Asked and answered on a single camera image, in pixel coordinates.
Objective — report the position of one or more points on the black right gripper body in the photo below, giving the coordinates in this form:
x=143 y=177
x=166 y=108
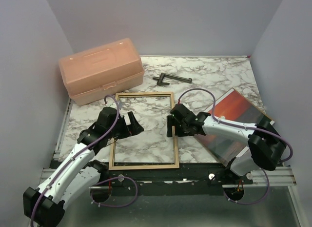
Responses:
x=176 y=123

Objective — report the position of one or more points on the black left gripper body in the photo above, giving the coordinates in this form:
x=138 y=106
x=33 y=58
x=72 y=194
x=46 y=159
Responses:
x=121 y=130

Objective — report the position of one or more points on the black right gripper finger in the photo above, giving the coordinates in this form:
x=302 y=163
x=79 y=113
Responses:
x=170 y=124
x=180 y=132

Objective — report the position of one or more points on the red sunset photo board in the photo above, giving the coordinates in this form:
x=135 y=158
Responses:
x=234 y=107

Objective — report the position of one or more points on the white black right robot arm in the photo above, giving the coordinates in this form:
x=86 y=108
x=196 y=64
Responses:
x=265 y=145

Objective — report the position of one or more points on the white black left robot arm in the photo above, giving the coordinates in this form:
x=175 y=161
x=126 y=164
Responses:
x=46 y=204

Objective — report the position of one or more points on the pink translucent plastic box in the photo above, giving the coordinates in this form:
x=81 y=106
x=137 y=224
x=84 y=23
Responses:
x=92 y=74

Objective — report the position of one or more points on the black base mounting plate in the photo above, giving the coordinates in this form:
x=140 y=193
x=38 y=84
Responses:
x=188 y=179

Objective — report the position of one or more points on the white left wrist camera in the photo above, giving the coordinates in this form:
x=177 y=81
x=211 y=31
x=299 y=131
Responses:
x=122 y=109

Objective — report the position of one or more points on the aluminium extrusion rail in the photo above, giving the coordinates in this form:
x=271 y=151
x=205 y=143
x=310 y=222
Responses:
x=282 y=176

